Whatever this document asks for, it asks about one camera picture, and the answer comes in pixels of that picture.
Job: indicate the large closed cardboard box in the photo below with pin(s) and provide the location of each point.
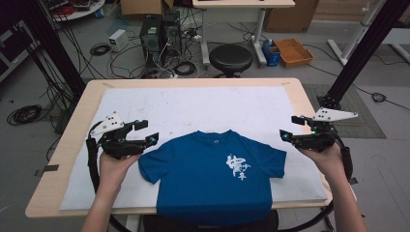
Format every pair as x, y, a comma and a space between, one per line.
290, 16

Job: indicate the white metal stand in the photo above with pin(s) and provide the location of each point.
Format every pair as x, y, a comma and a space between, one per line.
357, 32

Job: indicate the person's left hand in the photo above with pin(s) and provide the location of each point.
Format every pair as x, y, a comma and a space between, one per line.
112, 172

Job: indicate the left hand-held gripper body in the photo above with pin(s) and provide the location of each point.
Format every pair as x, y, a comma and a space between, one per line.
121, 146

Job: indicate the round white table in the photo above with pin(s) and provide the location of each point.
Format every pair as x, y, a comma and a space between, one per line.
80, 9

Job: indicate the black frame post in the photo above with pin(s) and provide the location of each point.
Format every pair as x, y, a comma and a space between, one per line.
364, 51
54, 48

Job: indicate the person's right hand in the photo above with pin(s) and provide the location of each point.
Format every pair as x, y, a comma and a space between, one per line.
330, 164

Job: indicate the small white box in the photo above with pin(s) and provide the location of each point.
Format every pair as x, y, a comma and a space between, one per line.
118, 40

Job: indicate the black round stool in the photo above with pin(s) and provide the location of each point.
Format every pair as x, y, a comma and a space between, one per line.
230, 58

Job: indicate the black tape strip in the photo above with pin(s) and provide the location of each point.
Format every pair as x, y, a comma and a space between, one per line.
48, 168

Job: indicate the white desk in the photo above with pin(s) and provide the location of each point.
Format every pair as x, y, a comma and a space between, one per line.
245, 3

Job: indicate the black computer tower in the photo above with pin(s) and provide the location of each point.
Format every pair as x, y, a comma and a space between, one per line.
151, 38
172, 32

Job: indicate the grey floor mat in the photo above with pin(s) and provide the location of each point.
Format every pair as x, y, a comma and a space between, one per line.
364, 129

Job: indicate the black floor puck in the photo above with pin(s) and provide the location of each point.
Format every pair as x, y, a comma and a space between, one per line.
378, 97

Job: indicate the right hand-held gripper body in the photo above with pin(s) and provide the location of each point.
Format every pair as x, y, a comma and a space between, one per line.
319, 138

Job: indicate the blue box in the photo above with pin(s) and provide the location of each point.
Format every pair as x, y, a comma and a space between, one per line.
271, 53

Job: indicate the blue printed t-shirt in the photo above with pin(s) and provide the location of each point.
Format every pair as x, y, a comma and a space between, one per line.
199, 180

